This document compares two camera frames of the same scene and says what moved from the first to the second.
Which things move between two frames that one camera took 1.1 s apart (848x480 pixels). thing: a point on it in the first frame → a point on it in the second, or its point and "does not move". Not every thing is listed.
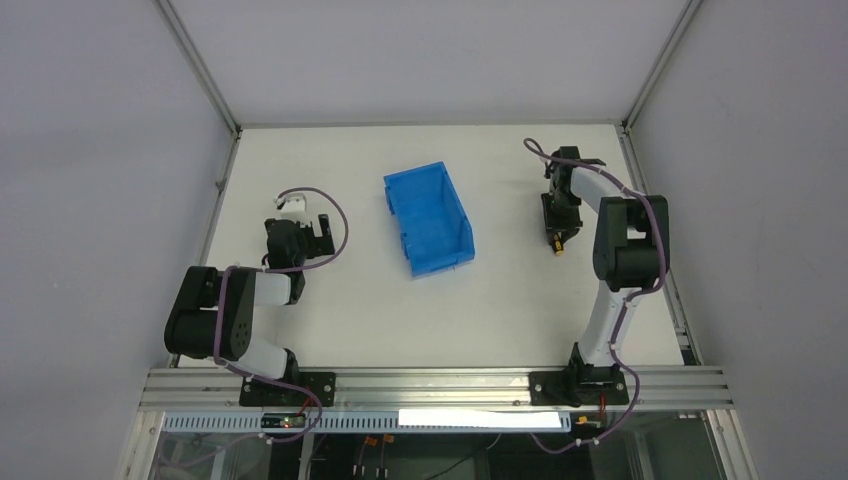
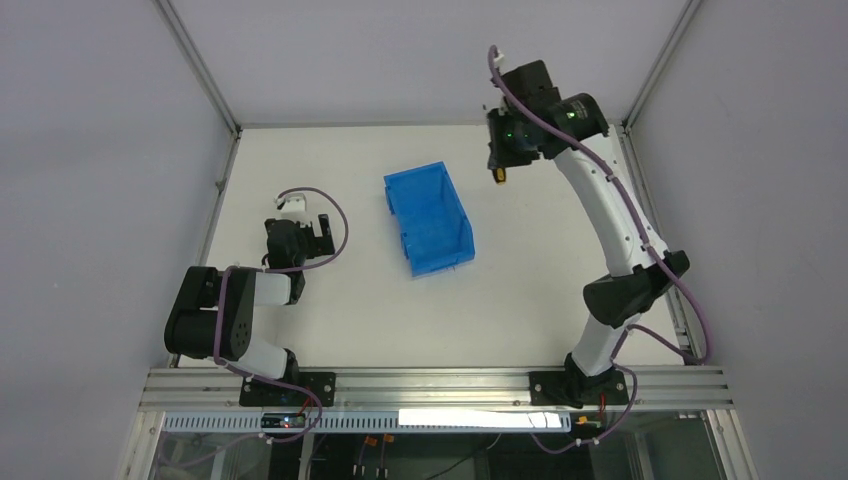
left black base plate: (321, 384) does not move
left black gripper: (317, 237) does not move
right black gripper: (559, 217) → (500, 159)
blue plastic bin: (434, 229) does not move
